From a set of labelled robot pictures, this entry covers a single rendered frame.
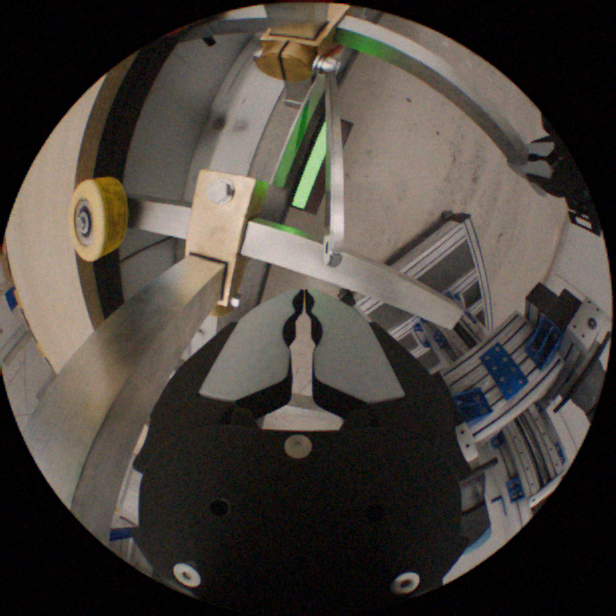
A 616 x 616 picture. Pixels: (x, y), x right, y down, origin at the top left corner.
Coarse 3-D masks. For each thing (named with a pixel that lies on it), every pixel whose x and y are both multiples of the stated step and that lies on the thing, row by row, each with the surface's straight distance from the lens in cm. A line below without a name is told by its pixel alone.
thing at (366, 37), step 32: (192, 32) 32; (224, 32) 31; (256, 32) 29; (352, 32) 25; (384, 32) 26; (416, 64) 25; (448, 64) 28; (448, 96) 28; (480, 96) 28; (512, 128) 31; (512, 160) 33
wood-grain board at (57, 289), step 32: (128, 64) 31; (96, 96) 28; (64, 128) 34; (96, 128) 28; (64, 160) 30; (32, 192) 46; (64, 192) 29; (32, 224) 47; (64, 224) 29; (32, 256) 51; (64, 256) 31; (32, 288) 63; (64, 288) 36; (96, 288) 31; (32, 320) 92; (64, 320) 45; (96, 320) 33; (64, 352) 64
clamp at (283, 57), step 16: (336, 16) 25; (320, 32) 22; (272, 48) 21; (288, 48) 20; (304, 48) 21; (320, 48) 21; (256, 64) 23; (272, 64) 22; (288, 64) 21; (304, 64) 20; (288, 80) 23
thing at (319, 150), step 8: (320, 136) 33; (320, 144) 33; (312, 152) 32; (320, 152) 32; (312, 160) 32; (320, 160) 32; (312, 168) 32; (304, 176) 32; (312, 176) 32; (304, 184) 32; (304, 192) 31; (296, 200) 31; (304, 200) 31
